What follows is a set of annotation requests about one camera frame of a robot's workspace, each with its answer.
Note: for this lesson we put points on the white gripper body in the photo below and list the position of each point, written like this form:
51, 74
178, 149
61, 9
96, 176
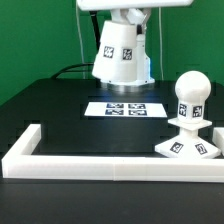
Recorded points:
91, 5

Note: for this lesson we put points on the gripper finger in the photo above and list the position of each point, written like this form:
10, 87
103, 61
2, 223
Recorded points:
137, 17

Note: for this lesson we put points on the white lamp shade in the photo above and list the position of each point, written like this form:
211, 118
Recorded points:
116, 58

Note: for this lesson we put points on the white lamp bulb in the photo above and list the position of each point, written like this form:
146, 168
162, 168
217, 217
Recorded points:
192, 89

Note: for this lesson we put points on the white lamp base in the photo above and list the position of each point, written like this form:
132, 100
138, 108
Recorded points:
187, 144

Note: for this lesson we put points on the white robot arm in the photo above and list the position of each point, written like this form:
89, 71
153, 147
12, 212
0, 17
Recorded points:
143, 61

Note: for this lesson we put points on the white marker sheet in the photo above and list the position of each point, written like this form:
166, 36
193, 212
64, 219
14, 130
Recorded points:
117, 109

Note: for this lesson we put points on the white frame wall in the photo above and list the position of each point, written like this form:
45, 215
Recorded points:
20, 162

